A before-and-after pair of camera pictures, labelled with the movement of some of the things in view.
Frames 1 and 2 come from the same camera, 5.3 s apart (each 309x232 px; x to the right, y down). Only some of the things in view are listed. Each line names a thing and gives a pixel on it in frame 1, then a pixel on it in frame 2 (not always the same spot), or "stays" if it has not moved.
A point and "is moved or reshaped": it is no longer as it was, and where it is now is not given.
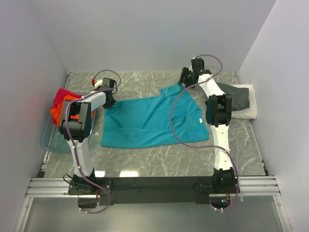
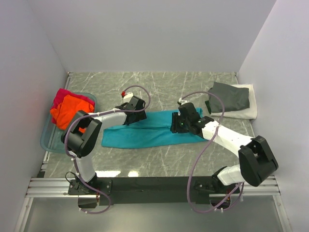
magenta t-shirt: (60, 95) stays
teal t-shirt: (144, 120) is moved or reshaped
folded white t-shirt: (249, 113) stays
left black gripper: (109, 104) -> (140, 116)
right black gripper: (184, 73) -> (175, 127)
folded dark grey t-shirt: (240, 96) stays
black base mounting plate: (168, 190) stays
